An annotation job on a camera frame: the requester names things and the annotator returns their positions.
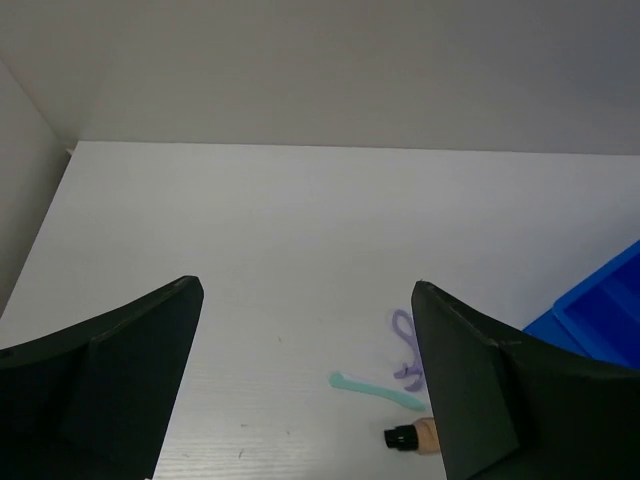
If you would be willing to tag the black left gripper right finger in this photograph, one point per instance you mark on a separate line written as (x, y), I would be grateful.
(510, 406)

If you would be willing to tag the blue compartment organizer tray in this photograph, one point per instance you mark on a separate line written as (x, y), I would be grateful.
(599, 317)

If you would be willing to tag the beige foundation bottle black cap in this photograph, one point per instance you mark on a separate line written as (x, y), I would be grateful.
(420, 437)

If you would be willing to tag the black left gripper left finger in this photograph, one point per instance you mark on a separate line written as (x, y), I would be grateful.
(94, 400)

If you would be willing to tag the purple eyelash curler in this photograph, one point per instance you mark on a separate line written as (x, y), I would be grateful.
(412, 371)

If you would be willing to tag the mint green makeup spatula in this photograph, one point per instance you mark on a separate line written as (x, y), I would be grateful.
(338, 380)

